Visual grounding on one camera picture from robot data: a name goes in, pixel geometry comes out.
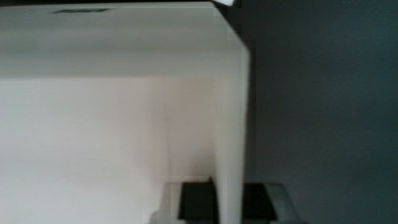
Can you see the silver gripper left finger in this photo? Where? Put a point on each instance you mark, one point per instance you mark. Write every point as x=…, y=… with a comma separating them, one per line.
x=189, y=202

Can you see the white drawer cabinet frame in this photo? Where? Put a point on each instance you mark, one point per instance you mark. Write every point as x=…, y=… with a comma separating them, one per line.
x=124, y=106

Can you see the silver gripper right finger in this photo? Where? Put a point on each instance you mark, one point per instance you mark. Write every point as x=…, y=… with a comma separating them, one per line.
x=269, y=208

